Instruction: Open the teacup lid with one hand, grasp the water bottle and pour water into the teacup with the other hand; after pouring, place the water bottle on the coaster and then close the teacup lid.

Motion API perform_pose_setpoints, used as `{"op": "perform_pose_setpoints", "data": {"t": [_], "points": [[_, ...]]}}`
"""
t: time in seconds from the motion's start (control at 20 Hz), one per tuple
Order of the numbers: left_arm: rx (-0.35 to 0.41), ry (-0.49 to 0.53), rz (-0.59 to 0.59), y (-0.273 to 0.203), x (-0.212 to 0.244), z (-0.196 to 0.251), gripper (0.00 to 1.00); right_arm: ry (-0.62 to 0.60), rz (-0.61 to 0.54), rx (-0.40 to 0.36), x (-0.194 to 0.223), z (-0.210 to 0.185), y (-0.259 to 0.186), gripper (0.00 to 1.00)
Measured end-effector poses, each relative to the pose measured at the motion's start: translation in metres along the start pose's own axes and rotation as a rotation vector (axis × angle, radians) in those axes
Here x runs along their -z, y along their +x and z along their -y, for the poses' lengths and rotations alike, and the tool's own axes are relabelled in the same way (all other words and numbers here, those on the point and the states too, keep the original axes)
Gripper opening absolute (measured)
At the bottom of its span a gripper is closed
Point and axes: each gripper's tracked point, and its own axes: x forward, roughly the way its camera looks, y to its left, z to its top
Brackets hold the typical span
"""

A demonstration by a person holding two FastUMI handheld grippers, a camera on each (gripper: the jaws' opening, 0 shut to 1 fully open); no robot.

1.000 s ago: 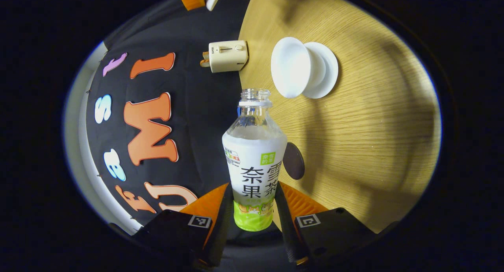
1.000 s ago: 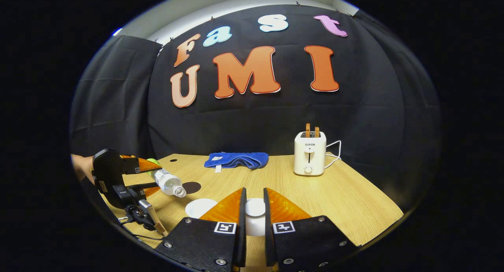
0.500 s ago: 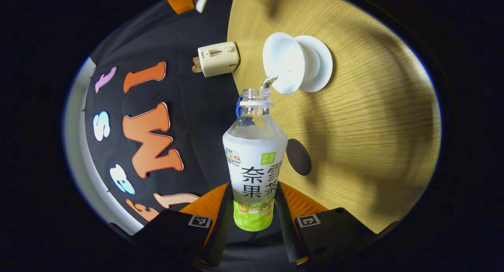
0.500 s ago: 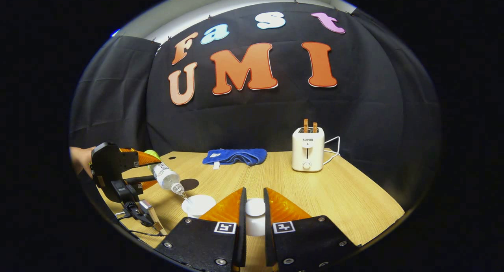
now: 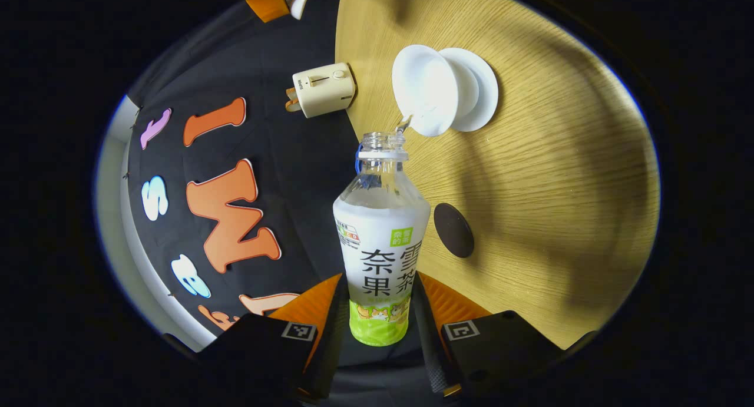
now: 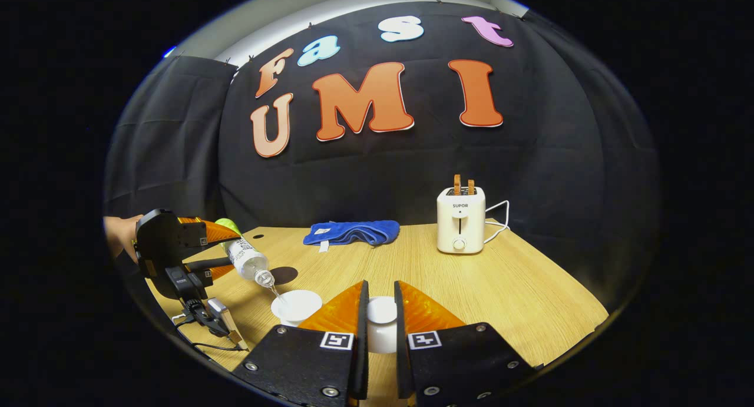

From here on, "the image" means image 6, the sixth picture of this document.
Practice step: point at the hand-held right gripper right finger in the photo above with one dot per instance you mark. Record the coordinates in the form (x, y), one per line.
(402, 348)

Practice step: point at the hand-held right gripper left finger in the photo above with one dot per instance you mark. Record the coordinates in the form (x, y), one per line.
(362, 348)

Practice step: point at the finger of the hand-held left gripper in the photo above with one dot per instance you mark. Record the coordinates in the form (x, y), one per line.
(212, 265)
(218, 233)

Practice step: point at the white teacup lid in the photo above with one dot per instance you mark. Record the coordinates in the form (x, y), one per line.
(382, 327)

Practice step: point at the clear water bottle green label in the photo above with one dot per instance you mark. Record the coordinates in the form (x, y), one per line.
(247, 260)

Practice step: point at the dark round coaster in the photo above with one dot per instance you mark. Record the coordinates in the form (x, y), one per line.
(285, 275)

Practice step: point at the white teacup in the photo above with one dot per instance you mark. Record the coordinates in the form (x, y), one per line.
(294, 305)

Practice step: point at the blue towel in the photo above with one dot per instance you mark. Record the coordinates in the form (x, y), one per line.
(353, 231)

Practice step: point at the white toaster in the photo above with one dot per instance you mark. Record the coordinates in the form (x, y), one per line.
(460, 224)

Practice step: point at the black backdrop cloth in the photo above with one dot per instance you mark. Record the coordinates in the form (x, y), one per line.
(412, 171)

